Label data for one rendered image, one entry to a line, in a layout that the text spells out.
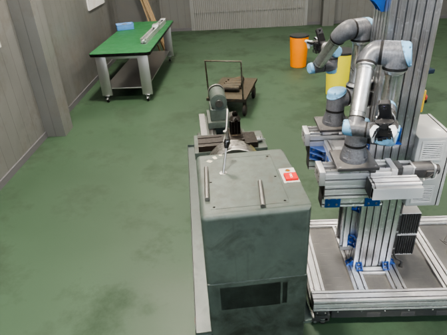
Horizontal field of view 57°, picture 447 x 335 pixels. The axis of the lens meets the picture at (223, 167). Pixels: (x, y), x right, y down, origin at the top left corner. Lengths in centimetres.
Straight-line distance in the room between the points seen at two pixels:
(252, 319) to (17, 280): 211
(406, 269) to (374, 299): 41
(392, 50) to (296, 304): 130
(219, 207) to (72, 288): 191
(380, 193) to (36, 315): 246
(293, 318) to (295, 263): 37
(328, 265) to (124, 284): 153
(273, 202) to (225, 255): 32
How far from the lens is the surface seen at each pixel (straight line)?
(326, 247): 321
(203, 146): 293
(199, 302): 236
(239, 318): 217
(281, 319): 223
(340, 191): 240
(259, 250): 188
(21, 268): 380
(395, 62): 212
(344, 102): 273
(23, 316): 339
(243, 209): 176
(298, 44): 794
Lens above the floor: 228
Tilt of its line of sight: 30 degrees down
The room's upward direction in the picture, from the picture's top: 3 degrees counter-clockwise
